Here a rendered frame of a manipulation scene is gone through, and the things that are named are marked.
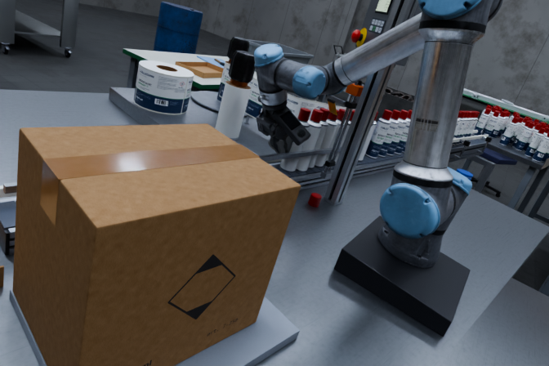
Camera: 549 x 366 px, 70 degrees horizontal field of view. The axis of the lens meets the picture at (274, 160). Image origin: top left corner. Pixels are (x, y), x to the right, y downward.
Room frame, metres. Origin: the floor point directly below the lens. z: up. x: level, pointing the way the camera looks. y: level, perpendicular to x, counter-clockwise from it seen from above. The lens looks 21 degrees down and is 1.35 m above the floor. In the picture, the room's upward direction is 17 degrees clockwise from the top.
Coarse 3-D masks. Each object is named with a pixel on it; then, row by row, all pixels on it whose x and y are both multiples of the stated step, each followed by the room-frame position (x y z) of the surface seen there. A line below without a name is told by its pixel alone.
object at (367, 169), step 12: (360, 168) 1.44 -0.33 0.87; (372, 168) 1.51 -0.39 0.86; (384, 168) 1.61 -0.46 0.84; (300, 180) 1.15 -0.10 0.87; (312, 180) 1.21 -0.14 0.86; (324, 180) 1.26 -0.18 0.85; (0, 228) 0.56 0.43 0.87; (12, 228) 0.55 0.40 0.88; (0, 240) 0.56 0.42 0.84; (12, 240) 0.55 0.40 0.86; (12, 252) 0.55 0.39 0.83
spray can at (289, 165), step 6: (300, 114) 1.18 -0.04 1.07; (306, 114) 1.17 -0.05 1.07; (300, 120) 1.17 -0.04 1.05; (306, 120) 1.17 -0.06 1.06; (306, 126) 1.17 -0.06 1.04; (294, 144) 1.16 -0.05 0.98; (294, 150) 1.16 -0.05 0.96; (300, 150) 1.17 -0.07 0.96; (282, 162) 1.17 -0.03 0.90; (288, 162) 1.16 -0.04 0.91; (294, 162) 1.17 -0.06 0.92; (282, 168) 1.17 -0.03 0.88; (288, 168) 1.16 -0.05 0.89; (294, 168) 1.17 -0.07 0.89
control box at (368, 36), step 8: (376, 0) 1.27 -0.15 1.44; (368, 8) 1.30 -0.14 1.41; (416, 8) 1.17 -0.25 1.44; (368, 16) 1.28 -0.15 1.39; (376, 16) 1.23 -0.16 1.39; (384, 16) 1.18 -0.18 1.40; (368, 24) 1.26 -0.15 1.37; (360, 32) 1.30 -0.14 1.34; (368, 32) 1.24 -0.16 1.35; (368, 40) 1.22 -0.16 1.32; (400, 64) 1.17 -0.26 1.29
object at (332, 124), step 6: (330, 114) 1.29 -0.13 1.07; (330, 120) 1.29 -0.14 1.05; (336, 120) 1.30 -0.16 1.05; (330, 126) 1.28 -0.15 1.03; (336, 126) 1.29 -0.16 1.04; (330, 132) 1.28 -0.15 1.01; (324, 138) 1.28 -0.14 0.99; (330, 138) 1.29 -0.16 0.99; (324, 144) 1.28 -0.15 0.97; (330, 144) 1.30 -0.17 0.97; (318, 156) 1.28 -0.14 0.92; (324, 156) 1.29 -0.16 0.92; (318, 162) 1.28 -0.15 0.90
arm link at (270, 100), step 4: (260, 92) 1.06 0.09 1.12; (280, 92) 1.05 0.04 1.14; (284, 92) 1.06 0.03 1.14; (260, 96) 1.08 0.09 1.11; (264, 96) 1.05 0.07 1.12; (268, 96) 1.04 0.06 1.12; (272, 96) 1.04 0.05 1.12; (276, 96) 1.04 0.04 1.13; (280, 96) 1.05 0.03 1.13; (284, 96) 1.06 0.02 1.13; (264, 100) 1.05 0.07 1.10; (268, 100) 1.05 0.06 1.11; (272, 100) 1.04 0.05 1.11; (276, 100) 1.05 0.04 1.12; (280, 100) 1.05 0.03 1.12; (284, 100) 1.06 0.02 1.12; (268, 104) 1.05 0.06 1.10; (272, 104) 1.05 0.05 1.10; (276, 104) 1.05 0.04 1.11; (280, 104) 1.06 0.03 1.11
